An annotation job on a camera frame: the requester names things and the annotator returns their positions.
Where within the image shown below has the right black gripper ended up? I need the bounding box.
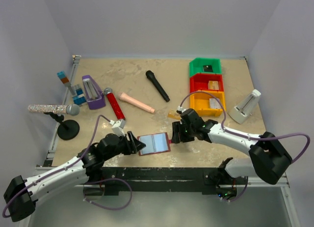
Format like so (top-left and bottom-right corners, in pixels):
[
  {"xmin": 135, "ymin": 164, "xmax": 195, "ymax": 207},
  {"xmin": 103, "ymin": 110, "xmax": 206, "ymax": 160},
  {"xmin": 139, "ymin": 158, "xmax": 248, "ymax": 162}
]
[{"xmin": 171, "ymin": 120, "xmax": 196, "ymax": 143}]

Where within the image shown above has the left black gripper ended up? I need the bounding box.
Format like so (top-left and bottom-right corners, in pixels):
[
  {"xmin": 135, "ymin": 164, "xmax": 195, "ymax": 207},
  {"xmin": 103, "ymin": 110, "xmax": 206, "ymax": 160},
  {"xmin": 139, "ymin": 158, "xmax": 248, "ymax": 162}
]
[{"xmin": 104, "ymin": 131, "xmax": 146, "ymax": 161}]

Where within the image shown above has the red leather card holder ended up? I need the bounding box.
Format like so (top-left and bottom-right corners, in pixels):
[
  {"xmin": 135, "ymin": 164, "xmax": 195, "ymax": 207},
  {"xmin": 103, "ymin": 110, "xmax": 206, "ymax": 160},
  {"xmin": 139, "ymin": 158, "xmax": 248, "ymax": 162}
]
[{"xmin": 137, "ymin": 132, "xmax": 171, "ymax": 156}]

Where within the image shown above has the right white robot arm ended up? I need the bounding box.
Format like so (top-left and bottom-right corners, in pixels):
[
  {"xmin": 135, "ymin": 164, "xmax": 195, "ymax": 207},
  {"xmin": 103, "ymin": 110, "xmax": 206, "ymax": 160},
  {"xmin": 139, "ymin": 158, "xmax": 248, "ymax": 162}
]
[{"xmin": 171, "ymin": 107, "xmax": 292, "ymax": 185}]

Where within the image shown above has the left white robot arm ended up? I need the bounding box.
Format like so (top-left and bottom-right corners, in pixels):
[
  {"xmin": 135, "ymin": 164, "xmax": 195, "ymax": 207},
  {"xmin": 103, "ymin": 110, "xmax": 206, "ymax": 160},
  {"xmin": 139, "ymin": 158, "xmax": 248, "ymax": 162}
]
[{"xmin": 2, "ymin": 131, "xmax": 146, "ymax": 222}]

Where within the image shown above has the grey card in yellow bin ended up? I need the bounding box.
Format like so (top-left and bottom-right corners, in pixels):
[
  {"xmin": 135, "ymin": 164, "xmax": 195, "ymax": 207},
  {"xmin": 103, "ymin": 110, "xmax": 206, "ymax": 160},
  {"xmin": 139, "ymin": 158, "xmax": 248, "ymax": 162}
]
[{"xmin": 209, "ymin": 98, "xmax": 221, "ymax": 110}]

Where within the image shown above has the tan card in red bin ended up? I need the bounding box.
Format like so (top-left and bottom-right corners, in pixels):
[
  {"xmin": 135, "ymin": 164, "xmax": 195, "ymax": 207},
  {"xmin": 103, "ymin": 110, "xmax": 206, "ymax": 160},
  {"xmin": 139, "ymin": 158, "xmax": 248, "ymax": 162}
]
[{"xmin": 208, "ymin": 81, "xmax": 220, "ymax": 91}]

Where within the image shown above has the black card in green bin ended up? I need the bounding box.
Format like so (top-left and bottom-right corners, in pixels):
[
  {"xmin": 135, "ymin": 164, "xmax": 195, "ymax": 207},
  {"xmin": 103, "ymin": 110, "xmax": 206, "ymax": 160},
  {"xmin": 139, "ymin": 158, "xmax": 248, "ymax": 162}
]
[{"xmin": 203, "ymin": 65, "xmax": 213, "ymax": 73}]

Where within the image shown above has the yellow storage bin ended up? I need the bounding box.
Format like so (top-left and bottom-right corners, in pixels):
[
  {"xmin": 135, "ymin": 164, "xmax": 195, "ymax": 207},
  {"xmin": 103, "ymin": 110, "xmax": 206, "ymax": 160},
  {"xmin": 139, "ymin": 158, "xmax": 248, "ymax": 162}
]
[{"xmin": 189, "ymin": 90, "xmax": 226, "ymax": 117}]

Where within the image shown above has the red storage bin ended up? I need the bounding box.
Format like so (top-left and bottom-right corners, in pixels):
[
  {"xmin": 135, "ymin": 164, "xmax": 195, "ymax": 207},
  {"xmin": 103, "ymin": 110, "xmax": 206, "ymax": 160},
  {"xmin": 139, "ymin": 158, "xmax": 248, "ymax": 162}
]
[{"xmin": 189, "ymin": 73, "xmax": 224, "ymax": 92}]

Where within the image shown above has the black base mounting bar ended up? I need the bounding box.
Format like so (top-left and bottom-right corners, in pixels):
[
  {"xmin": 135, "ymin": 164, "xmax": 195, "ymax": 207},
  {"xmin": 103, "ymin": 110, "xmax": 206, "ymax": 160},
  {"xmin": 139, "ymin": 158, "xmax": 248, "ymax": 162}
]
[{"xmin": 98, "ymin": 166, "xmax": 246, "ymax": 196}]

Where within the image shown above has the white metronome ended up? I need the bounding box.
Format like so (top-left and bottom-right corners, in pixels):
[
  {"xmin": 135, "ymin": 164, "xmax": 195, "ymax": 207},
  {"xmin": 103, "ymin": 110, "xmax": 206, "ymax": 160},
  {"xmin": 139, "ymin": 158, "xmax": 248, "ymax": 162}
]
[{"xmin": 228, "ymin": 89, "xmax": 261, "ymax": 124}]

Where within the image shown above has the pink microphone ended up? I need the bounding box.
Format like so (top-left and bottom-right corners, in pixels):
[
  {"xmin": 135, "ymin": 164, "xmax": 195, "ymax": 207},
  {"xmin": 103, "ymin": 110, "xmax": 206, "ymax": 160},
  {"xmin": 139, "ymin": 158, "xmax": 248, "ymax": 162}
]
[{"xmin": 118, "ymin": 92, "xmax": 155, "ymax": 114}]

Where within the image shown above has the green storage bin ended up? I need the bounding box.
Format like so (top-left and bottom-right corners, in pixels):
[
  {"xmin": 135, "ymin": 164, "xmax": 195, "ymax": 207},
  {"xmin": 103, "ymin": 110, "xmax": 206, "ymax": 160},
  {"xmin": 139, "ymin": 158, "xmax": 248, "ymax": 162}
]
[{"xmin": 189, "ymin": 57, "xmax": 222, "ymax": 77}]

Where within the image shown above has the red microphone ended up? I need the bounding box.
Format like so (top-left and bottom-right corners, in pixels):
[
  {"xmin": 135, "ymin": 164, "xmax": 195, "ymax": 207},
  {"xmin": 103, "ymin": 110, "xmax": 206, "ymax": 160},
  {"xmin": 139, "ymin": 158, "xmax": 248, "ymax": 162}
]
[{"xmin": 104, "ymin": 87, "xmax": 126, "ymax": 120}]

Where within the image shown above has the purple metronome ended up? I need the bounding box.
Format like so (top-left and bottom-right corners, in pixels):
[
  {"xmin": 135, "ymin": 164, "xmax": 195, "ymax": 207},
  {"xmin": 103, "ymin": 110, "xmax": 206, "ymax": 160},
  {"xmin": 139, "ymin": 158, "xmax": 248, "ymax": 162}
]
[{"xmin": 82, "ymin": 75, "xmax": 105, "ymax": 110}]

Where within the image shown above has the black microphone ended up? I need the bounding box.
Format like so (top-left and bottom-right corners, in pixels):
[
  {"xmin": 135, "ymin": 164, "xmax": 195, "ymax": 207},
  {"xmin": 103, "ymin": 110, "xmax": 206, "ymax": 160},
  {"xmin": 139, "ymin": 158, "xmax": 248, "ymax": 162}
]
[{"xmin": 145, "ymin": 70, "xmax": 170, "ymax": 102}]

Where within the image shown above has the black microphone stand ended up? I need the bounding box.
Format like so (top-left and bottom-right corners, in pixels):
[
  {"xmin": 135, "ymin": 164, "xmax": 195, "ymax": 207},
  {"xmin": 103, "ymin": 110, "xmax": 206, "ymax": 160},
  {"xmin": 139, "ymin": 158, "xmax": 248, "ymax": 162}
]
[{"xmin": 45, "ymin": 113, "xmax": 80, "ymax": 141}]

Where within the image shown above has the glitter silver microphone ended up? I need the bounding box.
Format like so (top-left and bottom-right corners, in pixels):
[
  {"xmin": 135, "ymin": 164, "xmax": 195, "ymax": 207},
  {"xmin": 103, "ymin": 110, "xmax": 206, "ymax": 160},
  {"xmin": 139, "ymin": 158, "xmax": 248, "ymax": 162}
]
[{"xmin": 27, "ymin": 104, "xmax": 80, "ymax": 116}]

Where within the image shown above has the blue toy brick tower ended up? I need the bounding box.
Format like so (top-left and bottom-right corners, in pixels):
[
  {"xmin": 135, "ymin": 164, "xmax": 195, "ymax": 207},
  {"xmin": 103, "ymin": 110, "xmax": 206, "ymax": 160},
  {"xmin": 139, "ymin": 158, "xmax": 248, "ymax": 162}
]
[{"xmin": 57, "ymin": 71, "xmax": 87, "ymax": 106}]

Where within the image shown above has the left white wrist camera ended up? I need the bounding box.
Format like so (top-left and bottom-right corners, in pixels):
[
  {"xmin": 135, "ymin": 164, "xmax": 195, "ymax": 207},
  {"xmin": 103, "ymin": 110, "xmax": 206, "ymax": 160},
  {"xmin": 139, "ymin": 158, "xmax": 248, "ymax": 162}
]
[{"xmin": 109, "ymin": 119, "xmax": 126, "ymax": 137}]

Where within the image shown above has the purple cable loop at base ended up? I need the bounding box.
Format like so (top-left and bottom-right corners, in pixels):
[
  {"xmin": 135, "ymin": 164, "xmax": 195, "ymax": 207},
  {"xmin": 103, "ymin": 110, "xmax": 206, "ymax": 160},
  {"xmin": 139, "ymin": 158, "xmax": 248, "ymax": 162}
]
[{"xmin": 82, "ymin": 176, "xmax": 132, "ymax": 210}]

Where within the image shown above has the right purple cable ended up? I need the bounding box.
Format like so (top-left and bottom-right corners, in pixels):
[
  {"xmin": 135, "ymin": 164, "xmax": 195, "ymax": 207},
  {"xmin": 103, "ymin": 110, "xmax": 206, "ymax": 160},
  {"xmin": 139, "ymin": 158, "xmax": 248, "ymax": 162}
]
[{"xmin": 179, "ymin": 90, "xmax": 311, "ymax": 164}]

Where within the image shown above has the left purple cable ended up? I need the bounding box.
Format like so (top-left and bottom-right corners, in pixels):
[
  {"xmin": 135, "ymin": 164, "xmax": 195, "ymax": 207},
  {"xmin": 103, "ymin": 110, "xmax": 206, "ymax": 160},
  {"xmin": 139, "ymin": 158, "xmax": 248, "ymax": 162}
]
[{"xmin": 1, "ymin": 114, "xmax": 113, "ymax": 218}]

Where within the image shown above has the left aluminium frame rail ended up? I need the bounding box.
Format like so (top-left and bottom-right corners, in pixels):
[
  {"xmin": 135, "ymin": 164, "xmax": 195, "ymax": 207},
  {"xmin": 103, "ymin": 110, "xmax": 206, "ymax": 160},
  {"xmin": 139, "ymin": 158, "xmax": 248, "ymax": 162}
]
[{"xmin": 43, "ymin": 55, "xmax": 81, "ymax": 167}]

